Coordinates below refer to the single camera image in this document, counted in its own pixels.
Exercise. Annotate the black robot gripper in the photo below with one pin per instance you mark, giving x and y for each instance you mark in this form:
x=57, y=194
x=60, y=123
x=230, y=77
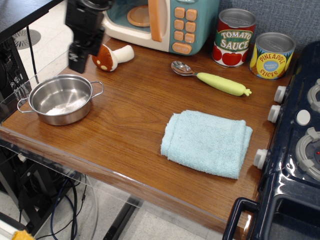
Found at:
x=84, y=18

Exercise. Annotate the stainless steel pot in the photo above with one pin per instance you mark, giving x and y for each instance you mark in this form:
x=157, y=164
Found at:
x=62, y=99

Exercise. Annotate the plush brown mushroom toy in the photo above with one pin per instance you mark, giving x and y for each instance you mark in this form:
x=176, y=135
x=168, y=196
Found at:
x=107, y=60

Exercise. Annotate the black desk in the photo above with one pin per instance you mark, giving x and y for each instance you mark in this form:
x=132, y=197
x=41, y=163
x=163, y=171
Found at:
x=15, y=15

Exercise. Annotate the toy microwave oven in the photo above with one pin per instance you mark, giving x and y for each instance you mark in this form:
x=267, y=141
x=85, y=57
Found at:
x=174, y=26

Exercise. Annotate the light blue folded towel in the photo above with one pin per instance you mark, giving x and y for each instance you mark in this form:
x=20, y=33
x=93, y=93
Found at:
x=206, y=143

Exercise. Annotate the tomato sauce can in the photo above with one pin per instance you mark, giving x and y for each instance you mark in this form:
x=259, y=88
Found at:
x=235, y=30

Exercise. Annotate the pineapple slices can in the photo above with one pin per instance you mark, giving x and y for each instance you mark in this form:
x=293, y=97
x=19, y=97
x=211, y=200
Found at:
x=272, y=54

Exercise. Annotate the yellow plush toy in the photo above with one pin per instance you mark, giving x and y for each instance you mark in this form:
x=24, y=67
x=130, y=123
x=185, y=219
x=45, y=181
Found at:
x=22, y=235

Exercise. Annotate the dark blue toy stove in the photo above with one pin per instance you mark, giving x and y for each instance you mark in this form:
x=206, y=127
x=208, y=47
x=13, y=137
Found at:
x=288, y=205

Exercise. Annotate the spoon with green handle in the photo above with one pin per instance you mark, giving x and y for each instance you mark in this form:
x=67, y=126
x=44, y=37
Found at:
x=223, y=84

